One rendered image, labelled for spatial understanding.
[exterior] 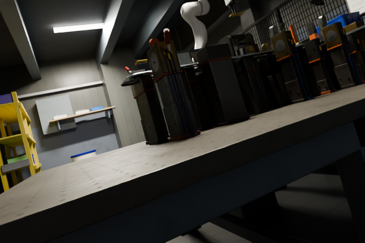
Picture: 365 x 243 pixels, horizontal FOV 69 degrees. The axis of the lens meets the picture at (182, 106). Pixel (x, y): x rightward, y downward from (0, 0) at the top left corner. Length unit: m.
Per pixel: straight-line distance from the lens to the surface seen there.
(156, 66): 1.01
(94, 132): 7.44
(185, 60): 1.42
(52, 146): 7.41
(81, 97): 7.56
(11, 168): 4.93
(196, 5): 2.08
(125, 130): 6.99
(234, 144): 0.47
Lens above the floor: 0.76
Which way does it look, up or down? 3 degrees up
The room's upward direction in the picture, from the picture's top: 16 degrees counter-clockwise
